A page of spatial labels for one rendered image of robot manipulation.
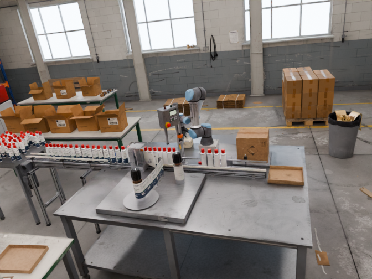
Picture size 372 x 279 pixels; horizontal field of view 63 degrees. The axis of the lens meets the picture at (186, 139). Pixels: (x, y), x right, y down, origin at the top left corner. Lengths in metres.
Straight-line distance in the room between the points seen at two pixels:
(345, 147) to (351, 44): 3.83
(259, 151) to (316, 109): 3.28
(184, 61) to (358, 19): 4.22
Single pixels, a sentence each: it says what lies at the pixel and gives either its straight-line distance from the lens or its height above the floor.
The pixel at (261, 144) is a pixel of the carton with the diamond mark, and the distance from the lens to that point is 2.99.
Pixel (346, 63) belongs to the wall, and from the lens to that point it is 8.39.
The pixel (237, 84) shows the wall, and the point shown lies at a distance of 8.31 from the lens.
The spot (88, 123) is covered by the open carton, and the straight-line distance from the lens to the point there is 4.81.
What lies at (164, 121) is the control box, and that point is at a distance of 2.89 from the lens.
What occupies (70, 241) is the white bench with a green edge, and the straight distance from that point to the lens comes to 2.61.
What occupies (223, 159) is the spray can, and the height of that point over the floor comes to 0.99.
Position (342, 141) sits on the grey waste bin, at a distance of 4.95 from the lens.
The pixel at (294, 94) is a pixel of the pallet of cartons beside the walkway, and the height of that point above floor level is 0.62.
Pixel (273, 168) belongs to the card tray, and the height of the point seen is 0.84.
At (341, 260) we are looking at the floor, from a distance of 3.39.
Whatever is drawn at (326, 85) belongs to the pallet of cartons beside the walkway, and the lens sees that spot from 6.07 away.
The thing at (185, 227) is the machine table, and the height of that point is 0.83.
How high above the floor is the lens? 2.34
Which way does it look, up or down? 24 degrees down
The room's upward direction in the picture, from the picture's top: 7 degrees counter-clockwise
